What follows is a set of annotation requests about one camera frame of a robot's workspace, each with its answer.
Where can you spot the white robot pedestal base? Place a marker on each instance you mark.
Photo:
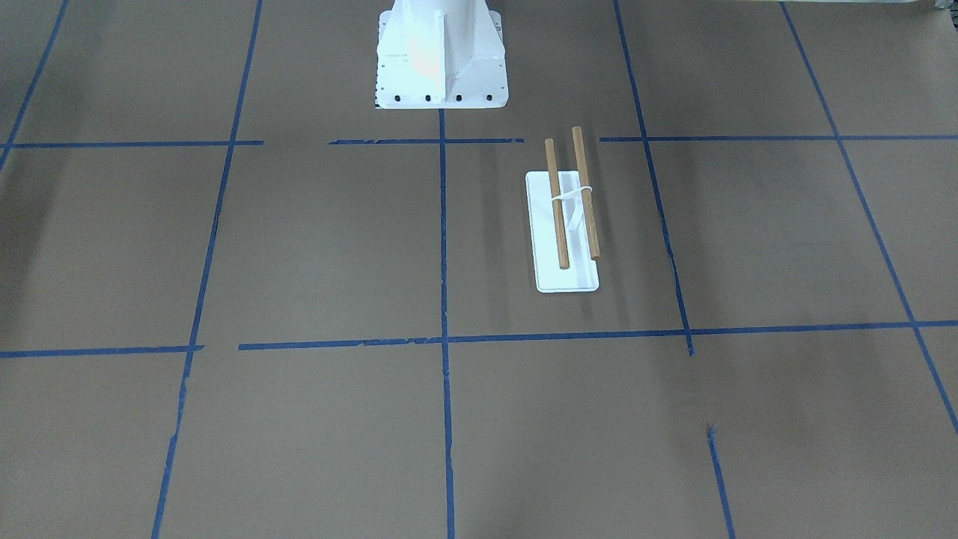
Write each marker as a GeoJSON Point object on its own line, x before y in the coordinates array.
{"type": "Point", "coordinates": [440, 55]}

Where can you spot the wooden rack rod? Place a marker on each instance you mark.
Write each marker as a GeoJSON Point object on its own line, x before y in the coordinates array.
{"type": "Point", "coordinates": [557, 207]}
{"type": "Point", "coordinates": [586, 193]}

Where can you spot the white rack base plate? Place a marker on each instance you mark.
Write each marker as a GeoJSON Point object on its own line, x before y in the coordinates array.
{"type": "Point", "coordinates": [582, 275]}

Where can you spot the white rack wire stand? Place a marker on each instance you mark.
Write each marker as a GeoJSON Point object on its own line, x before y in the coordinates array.
{"type": "Point", "coordinates": [576, 199]}

